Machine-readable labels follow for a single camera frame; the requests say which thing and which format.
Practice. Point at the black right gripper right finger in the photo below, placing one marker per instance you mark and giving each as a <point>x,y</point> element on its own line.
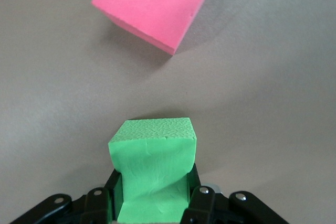
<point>200,205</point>

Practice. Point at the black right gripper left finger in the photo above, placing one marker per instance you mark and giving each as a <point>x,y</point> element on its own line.
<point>98,205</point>

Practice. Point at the green foam cube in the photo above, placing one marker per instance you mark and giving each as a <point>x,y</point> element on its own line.
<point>152,161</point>

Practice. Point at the red foam cube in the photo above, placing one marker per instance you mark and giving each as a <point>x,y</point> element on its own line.
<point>149,6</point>

